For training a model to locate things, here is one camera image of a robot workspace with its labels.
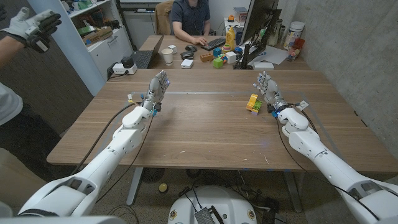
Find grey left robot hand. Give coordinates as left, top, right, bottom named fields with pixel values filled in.
left=142, top=70, right=171, bottom=113

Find green Lego block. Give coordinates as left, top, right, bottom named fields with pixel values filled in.
left=251, top=99, right=263, bottom=116

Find black device on robot base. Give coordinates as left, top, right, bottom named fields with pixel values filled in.
left=194, top=205, right=224, bottom=224

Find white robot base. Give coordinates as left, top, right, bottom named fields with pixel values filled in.
left=167, top=185, right=258, bottom=224

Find operator forearm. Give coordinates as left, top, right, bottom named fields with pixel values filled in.
left=0, top=34, right=26, bottom=68

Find white paper cup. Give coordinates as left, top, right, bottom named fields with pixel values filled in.
left=160, top=48, right=174, bottom=67

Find black laptop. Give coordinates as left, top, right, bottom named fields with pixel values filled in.
left=130, top=34, right=165, bottom=70

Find flat white box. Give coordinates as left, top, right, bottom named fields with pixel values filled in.
left=180, top=58, right=195, bottom=70

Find white power strip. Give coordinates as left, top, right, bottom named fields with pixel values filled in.
left=111, top=63, right=139, bottom=76

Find black power adapter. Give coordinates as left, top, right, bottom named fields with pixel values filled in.
left=121, top=56, right=135, bottom=69

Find wooden office desk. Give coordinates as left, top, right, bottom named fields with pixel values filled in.
left=139, top=34, right=312, bottom=71

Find white shelf cabinet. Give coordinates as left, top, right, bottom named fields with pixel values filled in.
left=27, top=0, right=134, bottom=96

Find black keyboard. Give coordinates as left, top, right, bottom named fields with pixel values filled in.
left=200, top=37, right=227, bottom=52

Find seated person in dark shirt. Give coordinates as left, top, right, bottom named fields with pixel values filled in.
left=170, top=0, right=211, bottom=46

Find large white cube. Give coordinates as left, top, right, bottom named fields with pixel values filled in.
left=225, top=51, right=238, bottom=65

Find cardboard box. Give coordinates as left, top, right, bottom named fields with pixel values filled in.
left=82, top=26, right=114, bottom=46

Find black round floor fan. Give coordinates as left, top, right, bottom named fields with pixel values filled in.
left=141, top=167, right=166, bottom=184

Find yellow squeeze bottle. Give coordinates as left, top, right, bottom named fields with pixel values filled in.
left=225, top=26, right=236, bottom=50

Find green box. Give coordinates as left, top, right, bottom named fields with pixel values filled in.
left=76, top=26, right=96, bottom=36

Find grey table leg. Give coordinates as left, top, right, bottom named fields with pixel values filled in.
left=126, top=167, right=144, bottom=207
left=282, top=170, right=303, bottom=214

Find white slim box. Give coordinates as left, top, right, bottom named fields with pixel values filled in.
left=252, top=61, right=275, bottom=70

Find clear plastic box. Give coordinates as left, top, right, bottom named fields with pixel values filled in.
left=233, top=6, right=249, bottom=24

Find white paper sheets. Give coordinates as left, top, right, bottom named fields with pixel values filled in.
left=248, top=43, right=289, bottom=66

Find black computer monitor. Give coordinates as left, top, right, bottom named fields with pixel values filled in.
left=233, top=0, right=282, bottom=70

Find operator tracking glove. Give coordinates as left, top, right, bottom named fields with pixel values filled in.
left=0, top=6, right=63, bottom=54

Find red jar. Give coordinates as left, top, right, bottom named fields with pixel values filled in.
left=286, top=37, right=306, bottom=62

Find standing person in white shirt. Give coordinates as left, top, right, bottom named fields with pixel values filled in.
left=0, top=82, right=78, bottom=184

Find white canister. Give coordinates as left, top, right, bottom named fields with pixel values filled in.
left=282, top=21, right=306, bottom=50

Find white robot torso edge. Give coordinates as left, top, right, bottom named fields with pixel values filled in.
left=0, top=201, right=126, bottom=224

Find beige upholstered seat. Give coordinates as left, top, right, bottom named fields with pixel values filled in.
left=0, top=147, right=49, bottom=208

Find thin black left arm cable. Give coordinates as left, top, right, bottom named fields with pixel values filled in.
left=95, top=114, right=155, bottom=205

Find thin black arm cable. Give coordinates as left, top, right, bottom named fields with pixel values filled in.
left=95, top=114, right=155, bottom=205
left=274, top=117, right=381, bottom=221

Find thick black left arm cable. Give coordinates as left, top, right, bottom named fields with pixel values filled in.
left=70, top=101, right=140, bottom=175

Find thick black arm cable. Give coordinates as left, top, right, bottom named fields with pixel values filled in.
left=289, top=104, right=318, bottom=135
left=70, top=101, right=140, bottom=175

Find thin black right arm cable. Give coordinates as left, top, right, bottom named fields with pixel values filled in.
left=274, top=117, right=381, bottom=221

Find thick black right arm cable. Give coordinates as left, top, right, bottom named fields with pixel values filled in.
left=289, top=104, right=318, bottom=135

